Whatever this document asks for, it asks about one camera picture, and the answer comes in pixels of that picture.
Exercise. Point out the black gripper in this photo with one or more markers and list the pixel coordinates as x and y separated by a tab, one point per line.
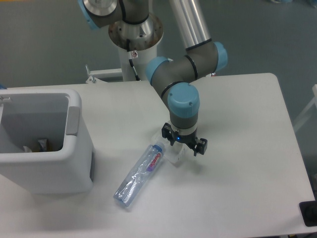
199	146

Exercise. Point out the clear plastic water bottle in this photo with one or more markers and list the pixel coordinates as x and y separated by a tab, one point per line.
140	173

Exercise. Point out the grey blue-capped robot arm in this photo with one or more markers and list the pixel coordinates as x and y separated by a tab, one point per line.
132	27

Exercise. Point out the white trash can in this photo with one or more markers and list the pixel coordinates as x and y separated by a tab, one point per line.
27	115

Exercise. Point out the trash inside the can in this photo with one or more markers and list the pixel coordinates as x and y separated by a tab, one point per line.
42	145

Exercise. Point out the black object at table edge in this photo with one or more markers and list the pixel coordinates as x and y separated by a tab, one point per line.
309	212

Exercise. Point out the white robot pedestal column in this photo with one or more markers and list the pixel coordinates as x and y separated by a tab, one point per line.
140	63

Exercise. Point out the white pedestal base frame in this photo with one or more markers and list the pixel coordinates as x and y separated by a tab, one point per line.
106	73

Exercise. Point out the white frame at right edge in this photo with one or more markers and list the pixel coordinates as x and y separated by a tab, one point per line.
307	112

